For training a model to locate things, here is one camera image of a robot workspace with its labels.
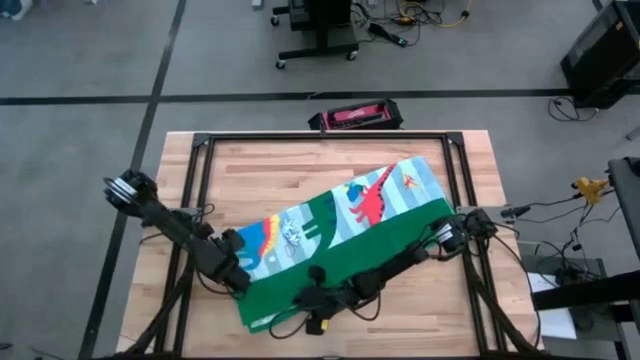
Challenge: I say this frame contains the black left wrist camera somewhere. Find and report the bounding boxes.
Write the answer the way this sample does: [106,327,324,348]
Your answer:
[218,227,247,253]

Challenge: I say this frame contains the white paper sheet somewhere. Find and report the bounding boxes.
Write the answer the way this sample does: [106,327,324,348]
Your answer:
[527,272,579,341]

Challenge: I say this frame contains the black desk bar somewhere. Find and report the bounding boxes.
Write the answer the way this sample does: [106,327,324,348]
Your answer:
[530,269,640,312]

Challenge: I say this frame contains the black power strip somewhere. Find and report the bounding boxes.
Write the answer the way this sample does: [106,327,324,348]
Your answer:
[368,22,409,49]

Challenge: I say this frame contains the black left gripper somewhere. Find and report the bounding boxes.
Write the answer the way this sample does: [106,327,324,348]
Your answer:
[197,238,253,295]

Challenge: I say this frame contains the red black equipment case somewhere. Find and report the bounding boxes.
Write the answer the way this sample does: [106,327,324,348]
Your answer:
[307,98,405,132]

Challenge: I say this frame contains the black cabinet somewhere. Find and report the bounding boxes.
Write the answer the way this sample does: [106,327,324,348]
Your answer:
[559,0,640,110]

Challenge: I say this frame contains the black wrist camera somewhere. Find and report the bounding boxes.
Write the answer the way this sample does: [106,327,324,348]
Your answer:
[304,313,330,337]
[218,227,247,253]

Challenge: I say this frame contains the yellow cable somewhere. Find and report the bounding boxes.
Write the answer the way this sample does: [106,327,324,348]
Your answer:
[397,0,474,29]

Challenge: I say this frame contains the black handle plug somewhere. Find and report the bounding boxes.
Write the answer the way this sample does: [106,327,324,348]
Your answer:
[499,203,533,220]

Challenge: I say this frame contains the black aluminium table frame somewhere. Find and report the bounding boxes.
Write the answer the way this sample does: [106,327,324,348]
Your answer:
[107,130,549,360]

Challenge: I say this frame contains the black rolling monitor stand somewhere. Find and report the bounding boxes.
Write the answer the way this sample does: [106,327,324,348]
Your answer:
[271,0,360,70]

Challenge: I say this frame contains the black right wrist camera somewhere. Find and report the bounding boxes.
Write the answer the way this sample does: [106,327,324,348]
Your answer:
[304,313,330,337]

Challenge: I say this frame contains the dark gray panel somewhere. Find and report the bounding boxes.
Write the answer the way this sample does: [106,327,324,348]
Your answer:
[607,156,640,236]

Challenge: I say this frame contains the dinosaur print towel green back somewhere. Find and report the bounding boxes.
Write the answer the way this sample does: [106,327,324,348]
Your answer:
[234,155,457,335]

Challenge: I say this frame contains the yellow clamp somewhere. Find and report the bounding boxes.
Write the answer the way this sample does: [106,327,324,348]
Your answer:
[571,176,611,205]

